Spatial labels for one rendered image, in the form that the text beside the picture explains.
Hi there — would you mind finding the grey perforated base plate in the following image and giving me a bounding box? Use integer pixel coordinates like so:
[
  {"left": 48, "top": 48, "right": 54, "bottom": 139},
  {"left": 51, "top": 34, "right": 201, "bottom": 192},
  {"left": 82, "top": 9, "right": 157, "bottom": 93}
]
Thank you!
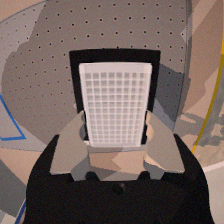
[{"left": 0, "top": 0, "right": 188, "bottom": 152}]

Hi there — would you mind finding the white well plate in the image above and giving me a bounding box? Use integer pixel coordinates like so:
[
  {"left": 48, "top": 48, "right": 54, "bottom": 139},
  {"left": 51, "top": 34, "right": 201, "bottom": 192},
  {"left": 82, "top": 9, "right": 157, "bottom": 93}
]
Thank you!
[{"left": 79, "top": 62, "right": 152, "bottom": 147}]

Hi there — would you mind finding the blue tape rectangle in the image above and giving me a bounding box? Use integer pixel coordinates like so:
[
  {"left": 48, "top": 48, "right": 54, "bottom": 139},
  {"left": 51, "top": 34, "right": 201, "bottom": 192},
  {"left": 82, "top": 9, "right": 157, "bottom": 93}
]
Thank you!
[{"left": 0, "top": 94, "right": 26, "bottom": 141}]

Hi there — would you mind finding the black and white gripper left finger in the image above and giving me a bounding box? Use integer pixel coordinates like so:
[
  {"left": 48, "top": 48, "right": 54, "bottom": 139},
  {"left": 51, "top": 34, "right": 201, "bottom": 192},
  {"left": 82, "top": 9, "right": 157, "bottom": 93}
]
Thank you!
[{"left": 23, "top": 110, "right": 91, "bottom": 224}]

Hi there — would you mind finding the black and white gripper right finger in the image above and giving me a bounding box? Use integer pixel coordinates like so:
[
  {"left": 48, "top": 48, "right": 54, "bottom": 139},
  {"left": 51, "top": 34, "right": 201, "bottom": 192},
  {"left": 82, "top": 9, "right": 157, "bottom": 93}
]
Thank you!
[{"left": 143, "top": 110, "right": 215, "bottom": 224}]

